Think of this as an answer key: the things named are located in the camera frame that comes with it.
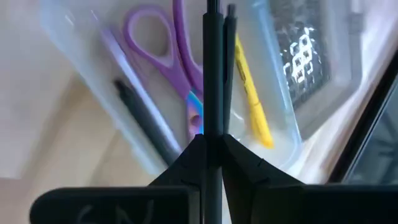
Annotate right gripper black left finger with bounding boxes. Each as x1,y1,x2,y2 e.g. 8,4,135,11
29,133,208,224

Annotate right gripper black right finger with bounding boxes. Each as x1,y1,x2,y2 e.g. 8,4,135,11
221,133,398,224

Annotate dark grey pen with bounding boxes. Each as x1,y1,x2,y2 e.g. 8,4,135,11
113,78,183,167

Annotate yellow highlighter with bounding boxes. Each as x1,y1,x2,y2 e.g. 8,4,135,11
233,32,275,150

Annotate translucent purple pen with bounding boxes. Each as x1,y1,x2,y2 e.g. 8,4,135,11
92,17,185,157

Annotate purple scissors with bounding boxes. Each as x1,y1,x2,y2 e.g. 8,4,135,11
122,0,206,144

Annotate long black pen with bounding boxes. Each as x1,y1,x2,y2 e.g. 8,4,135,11
202,0,225,224

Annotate clear plastic supply box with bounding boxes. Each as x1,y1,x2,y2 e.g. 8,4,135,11
38,0,304,179

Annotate clear plastic pencil box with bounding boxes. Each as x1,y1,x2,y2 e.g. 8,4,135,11
264,0,371,141

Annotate black aluminium table frame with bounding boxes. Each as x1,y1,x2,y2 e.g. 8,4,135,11
327,49,398,185

